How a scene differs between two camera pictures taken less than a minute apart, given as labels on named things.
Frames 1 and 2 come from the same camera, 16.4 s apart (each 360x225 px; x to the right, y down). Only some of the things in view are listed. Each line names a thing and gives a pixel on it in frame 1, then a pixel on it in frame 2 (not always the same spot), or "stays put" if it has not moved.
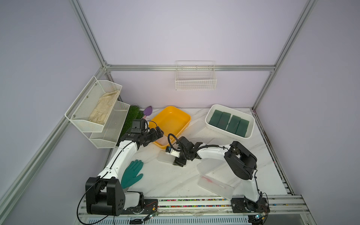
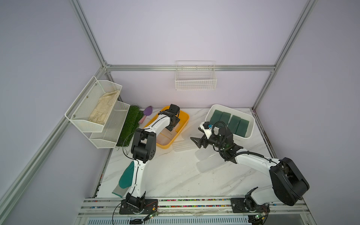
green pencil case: (233, 124) stays put
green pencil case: (216, 117) stays put
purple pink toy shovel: (147, 111) stays put
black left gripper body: (151, 136) to (173, 124)
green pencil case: (242, 128) stays put
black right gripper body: (183, 156) to (213, 140)
